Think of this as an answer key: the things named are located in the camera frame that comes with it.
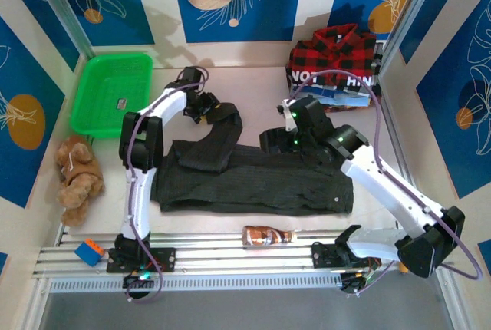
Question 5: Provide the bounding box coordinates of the dark multicolour plaid folded shirt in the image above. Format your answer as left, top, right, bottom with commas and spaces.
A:
321, 101, 380, 114

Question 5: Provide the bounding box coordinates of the blue orange toy block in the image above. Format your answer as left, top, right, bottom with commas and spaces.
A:
74, 238, 105, 269

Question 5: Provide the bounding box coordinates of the brown plush bear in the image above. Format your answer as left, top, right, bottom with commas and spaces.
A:
53, 134, 105, 227

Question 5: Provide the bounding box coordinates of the aluminium frame post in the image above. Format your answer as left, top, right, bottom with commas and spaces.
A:
28, 0, 95, 58
379, 0, 450, 74

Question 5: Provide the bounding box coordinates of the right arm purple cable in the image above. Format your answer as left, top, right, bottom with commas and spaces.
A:
283, 69, 483, 299

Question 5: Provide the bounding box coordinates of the brown drink bottle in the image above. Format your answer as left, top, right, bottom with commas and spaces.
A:
242, 224, 298, 249

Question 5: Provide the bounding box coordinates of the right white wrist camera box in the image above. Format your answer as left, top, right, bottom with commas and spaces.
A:
276, 101, 295, 131

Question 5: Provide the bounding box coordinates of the white slotted cable duct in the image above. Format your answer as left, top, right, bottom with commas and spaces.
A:
48, 272, 344, 293

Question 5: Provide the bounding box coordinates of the light blue folded shirt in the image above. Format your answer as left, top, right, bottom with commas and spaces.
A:
302, 84, 372, 109

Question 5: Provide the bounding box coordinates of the black connector board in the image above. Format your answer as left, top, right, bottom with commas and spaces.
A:
339, 271, 371, 295
122, 271, 154, 289

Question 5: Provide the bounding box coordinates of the aluminium rail base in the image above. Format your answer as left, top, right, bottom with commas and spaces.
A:
32, 229, 450, 281

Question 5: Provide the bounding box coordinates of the green plastic basket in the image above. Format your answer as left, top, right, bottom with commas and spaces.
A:
70, 52, 154, 140

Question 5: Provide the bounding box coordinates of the red black plaid shirt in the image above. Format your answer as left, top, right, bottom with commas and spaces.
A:
288, 23, 384, 89

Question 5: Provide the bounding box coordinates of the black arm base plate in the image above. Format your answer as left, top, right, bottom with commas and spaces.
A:
106, 247, 176, 273
311, 240, 383, 269

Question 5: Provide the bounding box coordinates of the aluminium side rail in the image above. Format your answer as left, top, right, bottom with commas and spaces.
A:
381, 72, 433, 237

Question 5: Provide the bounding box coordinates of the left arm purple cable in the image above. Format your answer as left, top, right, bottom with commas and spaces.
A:
124, 67, 211, 304

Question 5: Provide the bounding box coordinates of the black pinstriped long sleeve shirt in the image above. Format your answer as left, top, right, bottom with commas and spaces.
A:
150, 101, 354, 216

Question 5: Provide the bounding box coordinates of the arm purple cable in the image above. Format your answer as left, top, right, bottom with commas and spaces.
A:
124, 67, 211, 304
283, 69, 483, 299

